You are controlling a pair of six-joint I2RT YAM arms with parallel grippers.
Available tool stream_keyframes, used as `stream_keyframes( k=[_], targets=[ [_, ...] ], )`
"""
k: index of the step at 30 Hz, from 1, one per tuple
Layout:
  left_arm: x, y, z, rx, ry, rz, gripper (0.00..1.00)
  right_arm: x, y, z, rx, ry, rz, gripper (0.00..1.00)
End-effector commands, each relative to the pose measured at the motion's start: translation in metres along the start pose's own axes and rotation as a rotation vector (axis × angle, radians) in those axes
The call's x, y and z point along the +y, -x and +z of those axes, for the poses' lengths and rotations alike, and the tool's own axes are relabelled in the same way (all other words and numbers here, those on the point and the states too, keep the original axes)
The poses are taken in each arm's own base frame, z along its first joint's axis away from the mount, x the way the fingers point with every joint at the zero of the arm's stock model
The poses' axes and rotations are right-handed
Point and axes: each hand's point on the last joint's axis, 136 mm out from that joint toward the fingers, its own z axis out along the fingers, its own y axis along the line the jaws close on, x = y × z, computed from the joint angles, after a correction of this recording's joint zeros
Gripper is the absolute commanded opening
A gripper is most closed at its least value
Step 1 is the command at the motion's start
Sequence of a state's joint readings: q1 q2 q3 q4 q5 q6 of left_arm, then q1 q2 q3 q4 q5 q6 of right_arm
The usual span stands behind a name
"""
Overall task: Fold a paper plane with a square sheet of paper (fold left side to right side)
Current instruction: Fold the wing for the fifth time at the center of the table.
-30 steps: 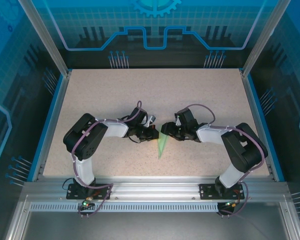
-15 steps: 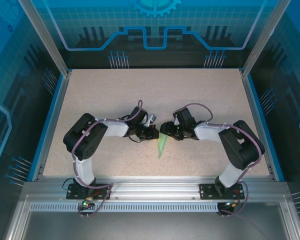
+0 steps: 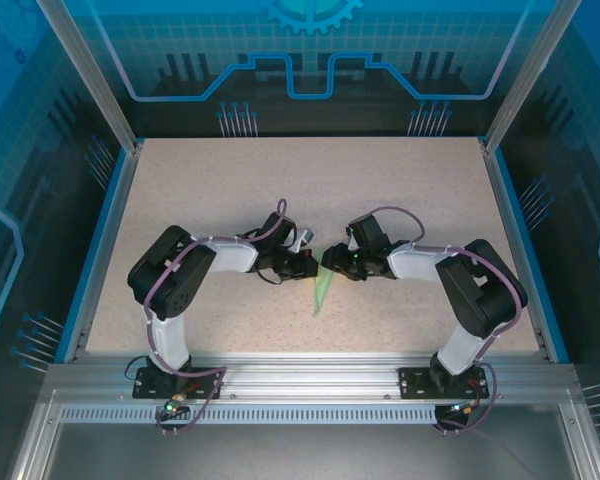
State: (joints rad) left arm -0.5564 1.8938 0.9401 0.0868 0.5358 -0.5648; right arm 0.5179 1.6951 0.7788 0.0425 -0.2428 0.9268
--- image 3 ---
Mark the green paper sheet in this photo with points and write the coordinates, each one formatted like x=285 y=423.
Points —
x=322 y=290

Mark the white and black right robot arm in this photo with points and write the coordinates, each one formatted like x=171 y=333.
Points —
x=485 y=295

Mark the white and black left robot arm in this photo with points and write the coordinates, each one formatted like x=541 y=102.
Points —
x=175 y=290

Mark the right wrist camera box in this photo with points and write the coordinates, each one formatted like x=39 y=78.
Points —
x=352 y=242

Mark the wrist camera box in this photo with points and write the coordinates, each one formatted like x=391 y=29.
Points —
x=352 y=242
x=304 y=240

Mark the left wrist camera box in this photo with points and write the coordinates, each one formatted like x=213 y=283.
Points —
x=304 y=240

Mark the aluminium mounting rail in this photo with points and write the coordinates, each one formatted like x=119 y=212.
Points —
x=305 y=372

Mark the aluminium side frame rail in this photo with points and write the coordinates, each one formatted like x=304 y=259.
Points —
x=508 y=220
x=114 y=220

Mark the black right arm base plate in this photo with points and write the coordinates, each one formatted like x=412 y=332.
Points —
x=415 y=382

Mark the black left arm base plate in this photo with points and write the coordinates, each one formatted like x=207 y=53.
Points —
x=150 y=385

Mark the aluminium frame post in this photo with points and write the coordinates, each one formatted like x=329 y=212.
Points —
x=530 y=75
x=95 y=80

